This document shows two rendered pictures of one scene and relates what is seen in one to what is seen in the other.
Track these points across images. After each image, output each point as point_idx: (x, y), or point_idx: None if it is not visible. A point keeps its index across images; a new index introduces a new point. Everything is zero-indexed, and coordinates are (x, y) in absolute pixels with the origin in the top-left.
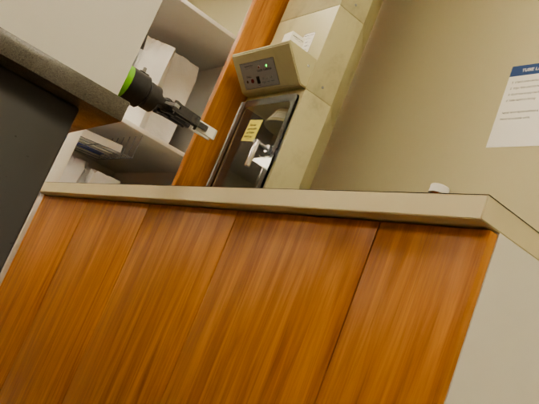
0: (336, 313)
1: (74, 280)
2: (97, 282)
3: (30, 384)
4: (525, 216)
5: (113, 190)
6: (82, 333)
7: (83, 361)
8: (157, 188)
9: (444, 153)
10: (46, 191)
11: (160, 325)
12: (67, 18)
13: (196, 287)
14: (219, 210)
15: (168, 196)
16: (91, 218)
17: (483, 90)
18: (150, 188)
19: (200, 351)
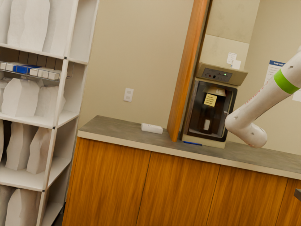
0: None
1: (170, 195)
2: (195, 197)
3: None
4: (278, 119)
5: (189, 155)
6: (198, 219)
7: None
8: (234, 162)
9: (245, 89)
10: (94, 139)
11: (258, 215)
12: None
13: (274, 203)
14: (276, 175)
15: (246, 168)
16: (163, 162)
17: (258, 66)
18: (227, 161)
19: (286, 224)
